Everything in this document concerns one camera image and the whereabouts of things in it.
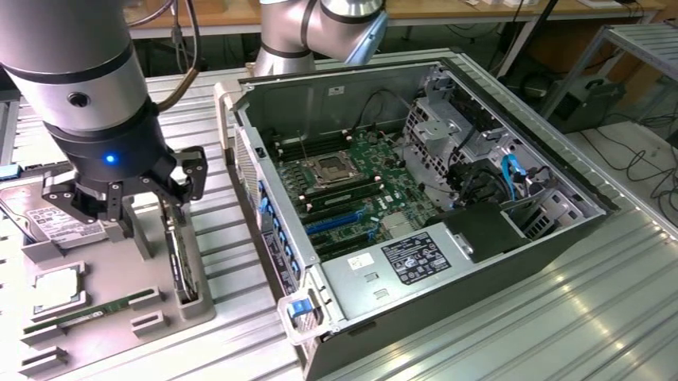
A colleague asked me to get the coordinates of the CPU socket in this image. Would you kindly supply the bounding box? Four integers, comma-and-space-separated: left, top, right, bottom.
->
308, 153, 363, 187

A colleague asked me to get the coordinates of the wooden desk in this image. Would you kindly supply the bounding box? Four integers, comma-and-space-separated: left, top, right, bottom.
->
125, 0, 666, 40

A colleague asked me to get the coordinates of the open black PC case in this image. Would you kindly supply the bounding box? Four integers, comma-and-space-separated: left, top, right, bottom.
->
213, 47, 622, 381

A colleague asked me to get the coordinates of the black robot cable hose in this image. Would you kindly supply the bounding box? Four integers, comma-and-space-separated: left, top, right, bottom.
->
153, 0, 208, 112

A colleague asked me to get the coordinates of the grey parts rack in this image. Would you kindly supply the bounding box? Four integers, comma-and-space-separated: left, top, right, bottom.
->
0, 174, 219, 379

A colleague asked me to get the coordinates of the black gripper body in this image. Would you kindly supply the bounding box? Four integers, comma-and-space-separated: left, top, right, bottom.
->
42, 103, 180, 224

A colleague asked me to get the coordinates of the hard disk with white label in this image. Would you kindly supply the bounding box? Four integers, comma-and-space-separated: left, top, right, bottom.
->
0, 185, 108, 250

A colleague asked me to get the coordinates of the green motherboard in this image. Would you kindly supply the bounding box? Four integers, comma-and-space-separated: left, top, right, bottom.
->
268, 125, 451, 264

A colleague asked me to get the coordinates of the black equipment box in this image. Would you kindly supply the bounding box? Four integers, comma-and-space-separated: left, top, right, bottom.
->
551, 78, 628, 134

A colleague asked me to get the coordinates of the black plastic air shroud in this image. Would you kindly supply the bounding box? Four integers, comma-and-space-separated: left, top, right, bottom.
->
424, 201, 533, 264

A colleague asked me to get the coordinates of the black RAM stick with label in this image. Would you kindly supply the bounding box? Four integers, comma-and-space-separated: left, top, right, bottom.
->
301, 181, 383, 213

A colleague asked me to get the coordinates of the graphics card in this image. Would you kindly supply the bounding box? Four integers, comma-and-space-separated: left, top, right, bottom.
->
157, 196, 204, 307

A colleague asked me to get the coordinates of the silver chipset heatsink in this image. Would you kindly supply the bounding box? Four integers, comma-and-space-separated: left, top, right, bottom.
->
379, 211, 420, 236

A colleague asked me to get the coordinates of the CPU with silver lid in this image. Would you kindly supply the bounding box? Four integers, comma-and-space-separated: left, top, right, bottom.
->
32, 271, 86, 310

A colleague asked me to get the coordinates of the blue SATA wire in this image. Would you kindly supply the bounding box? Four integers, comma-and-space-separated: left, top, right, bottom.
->
497, 153, 525, 204

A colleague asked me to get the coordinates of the black floor cable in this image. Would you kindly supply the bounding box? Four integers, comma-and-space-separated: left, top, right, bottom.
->
576, 113, 678, 207

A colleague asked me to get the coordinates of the black wire in case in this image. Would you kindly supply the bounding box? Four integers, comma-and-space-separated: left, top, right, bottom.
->
355, 89, 413, 136

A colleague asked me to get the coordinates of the metal slat shelf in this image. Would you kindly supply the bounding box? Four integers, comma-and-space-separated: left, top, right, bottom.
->
537, 21, 678, 133

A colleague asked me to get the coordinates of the metal disk bay cage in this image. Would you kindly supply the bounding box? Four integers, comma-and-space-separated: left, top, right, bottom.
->
400, 65, 531, 207

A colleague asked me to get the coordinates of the blue expansion slot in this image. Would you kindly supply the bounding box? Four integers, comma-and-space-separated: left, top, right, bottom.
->
303, 207, 365, 236

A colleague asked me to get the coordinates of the green RAM stick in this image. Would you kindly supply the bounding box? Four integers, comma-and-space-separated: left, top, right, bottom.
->
22, 288, 156, 333

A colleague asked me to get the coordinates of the grey power supply unit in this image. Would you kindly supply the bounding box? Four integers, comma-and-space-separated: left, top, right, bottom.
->
319, 221, 479, 321

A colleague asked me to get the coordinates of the locking lever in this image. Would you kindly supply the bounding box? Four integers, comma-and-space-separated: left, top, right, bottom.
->
296, 129, 313, 164

